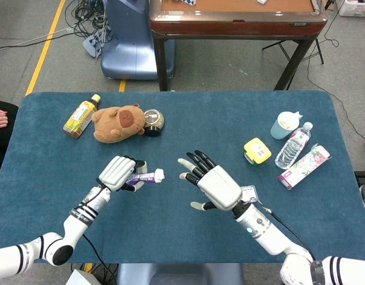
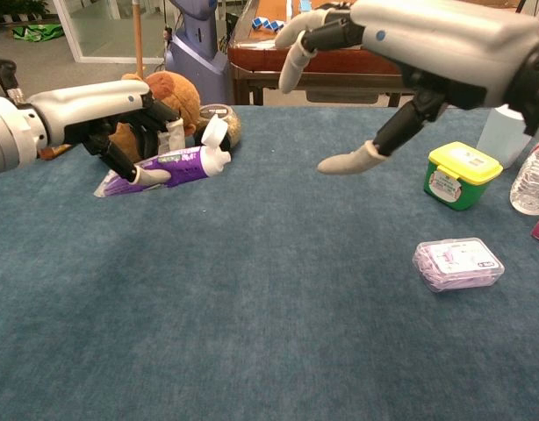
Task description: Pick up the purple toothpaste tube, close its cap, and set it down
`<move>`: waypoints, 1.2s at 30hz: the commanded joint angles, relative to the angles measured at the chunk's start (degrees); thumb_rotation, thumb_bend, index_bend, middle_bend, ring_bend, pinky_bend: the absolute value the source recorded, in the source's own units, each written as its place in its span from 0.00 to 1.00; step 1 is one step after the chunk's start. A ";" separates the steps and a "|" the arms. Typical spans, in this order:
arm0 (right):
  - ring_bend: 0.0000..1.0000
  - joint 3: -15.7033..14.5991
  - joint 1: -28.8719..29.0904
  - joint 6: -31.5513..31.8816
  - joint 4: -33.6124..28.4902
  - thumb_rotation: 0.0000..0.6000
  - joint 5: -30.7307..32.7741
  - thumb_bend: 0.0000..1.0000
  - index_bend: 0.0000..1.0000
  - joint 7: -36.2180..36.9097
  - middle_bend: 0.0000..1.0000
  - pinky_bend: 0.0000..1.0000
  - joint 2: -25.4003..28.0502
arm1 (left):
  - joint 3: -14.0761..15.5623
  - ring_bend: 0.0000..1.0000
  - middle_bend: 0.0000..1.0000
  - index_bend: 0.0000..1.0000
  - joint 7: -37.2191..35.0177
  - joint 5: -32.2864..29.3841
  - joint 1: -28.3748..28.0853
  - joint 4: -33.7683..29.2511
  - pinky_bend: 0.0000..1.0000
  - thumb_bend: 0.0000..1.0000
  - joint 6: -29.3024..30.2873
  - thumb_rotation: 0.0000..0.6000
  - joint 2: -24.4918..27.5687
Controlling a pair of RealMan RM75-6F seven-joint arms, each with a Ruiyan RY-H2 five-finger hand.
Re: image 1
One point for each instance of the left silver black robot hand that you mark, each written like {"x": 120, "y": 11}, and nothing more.
{"x": 117, "y": 172}

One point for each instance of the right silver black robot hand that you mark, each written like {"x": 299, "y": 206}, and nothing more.
{"x": 219, "y": 185}

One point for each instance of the purple white tube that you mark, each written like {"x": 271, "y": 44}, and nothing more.
{"x": 154, "y": 176}

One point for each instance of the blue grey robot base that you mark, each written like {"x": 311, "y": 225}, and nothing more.
{"x": 132, "y": 44}

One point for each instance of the person in black clothing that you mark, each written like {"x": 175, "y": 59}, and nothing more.
{"x": 1, "y": 148}

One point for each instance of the clear floss pick box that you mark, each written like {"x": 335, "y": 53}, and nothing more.
{"x": 250, "y": 193}

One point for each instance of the brown capybara plush toy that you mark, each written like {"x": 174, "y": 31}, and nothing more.
{"x": 114, "y": 124}

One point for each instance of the green box yellow lid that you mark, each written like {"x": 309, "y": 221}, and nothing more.
{"x": 257, "y": 150}

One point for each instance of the glass jar black lid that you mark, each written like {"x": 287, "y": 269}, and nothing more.
{"x": 154, "y": 121}

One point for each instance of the yellow label tea bottle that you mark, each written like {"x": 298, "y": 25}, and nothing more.
{"x": 78, "y": 118}

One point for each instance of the blue table cloth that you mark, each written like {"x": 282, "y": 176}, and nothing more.
{"x": 182, "y": 124}

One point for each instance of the light blue cup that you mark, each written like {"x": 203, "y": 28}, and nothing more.
{"x": 279, "y": 132}

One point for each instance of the clear plastic water bottle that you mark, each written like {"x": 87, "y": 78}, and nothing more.
{"x": 292, "y": 147}

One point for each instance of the floral pink white carton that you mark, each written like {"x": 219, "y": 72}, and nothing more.
{"x": 304, "y": 166}

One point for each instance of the white flat box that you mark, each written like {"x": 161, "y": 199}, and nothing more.
{"x": 80, "y": 279}

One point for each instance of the blue power strip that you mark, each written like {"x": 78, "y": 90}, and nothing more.
{"x": 94, "y": 44}

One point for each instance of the brown mahjong table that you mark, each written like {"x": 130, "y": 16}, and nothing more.
{"x": 236, "y": 20}

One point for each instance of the blue white snake cube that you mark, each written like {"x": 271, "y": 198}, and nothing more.
{"x": 185, "y": 1}

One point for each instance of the white storage box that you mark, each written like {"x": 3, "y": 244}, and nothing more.
{"x": 356, "y": 7}

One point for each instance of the grey blue robot pedestal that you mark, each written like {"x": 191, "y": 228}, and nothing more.
{"x": 182, "y": 274}

